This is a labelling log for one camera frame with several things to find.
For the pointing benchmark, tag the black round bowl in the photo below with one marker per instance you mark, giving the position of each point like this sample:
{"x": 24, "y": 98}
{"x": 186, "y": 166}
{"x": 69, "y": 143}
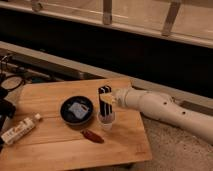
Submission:
{"x": 69, "y": 117}

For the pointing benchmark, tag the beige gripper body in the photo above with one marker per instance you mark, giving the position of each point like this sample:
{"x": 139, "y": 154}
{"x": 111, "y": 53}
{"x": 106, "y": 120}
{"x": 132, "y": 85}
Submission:
{"x": 109, "y": 98}

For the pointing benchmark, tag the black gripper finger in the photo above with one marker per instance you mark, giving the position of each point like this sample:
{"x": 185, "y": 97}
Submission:
{"x": 108, "y": 90}
{"x": 101, "y": 103}

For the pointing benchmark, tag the wooden board table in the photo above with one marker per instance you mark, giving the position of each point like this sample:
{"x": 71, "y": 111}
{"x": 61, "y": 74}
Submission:
{"x": 55, "y": 146}

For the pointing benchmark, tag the black device at left edge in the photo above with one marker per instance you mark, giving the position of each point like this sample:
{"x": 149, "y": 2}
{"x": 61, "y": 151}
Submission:
{"x": 7, "y": 110}

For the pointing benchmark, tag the dark red pepper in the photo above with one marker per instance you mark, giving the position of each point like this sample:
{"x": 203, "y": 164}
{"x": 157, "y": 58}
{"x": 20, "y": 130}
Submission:
{"x": 92, "y": 136}

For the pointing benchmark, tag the light blue eraser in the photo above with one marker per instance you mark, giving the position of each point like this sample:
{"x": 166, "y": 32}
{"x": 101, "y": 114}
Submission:
{"x": 78, "y": 110}

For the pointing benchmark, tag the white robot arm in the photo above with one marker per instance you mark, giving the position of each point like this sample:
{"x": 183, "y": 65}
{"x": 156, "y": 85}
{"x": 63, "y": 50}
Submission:
{"x": 161, "y": 106}

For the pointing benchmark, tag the white tube bottle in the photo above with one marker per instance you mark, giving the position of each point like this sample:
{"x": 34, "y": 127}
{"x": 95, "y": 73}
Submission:
{"x": 21, "y": 129}

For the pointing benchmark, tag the translucent plastic cup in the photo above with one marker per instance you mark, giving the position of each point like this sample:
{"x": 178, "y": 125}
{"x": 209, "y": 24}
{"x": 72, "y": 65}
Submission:
{"x": 107, "y": 121}

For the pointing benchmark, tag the round mirror black frame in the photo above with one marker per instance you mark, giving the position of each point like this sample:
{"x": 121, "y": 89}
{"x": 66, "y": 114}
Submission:
{"x": 12, "y": 82}

